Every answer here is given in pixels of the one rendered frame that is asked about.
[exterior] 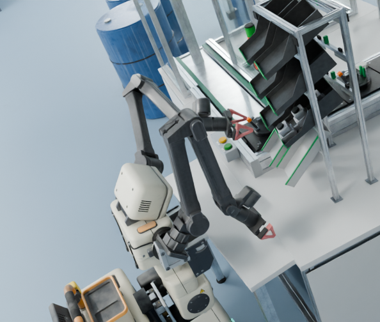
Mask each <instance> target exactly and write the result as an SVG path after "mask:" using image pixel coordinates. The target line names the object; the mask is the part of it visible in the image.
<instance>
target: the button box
mask: <svg viewBox="0 0 380 322"><path fill-rule="evenodd" d="M210 136H211V139H212V142H213V143H214V145H215V146H216V148H217V149H218V150H219V151H220V153H221V154H222V155H223V156H224V158H225V159H226V161H227V162H231V161H233V160H235V159H236V158H239V157H240V154H239V151H238V149H237V147H236V145H235V144H234V143H233V142H232V141H231V140H230V138H227V137H226V135H225V132H214V133H212V134H210ZM221 137H226V142H224V143H220V142H219V138H221ZM227 143H230V144H232V147H231V148H230V149H224V145H225V144H227Z"/></svg>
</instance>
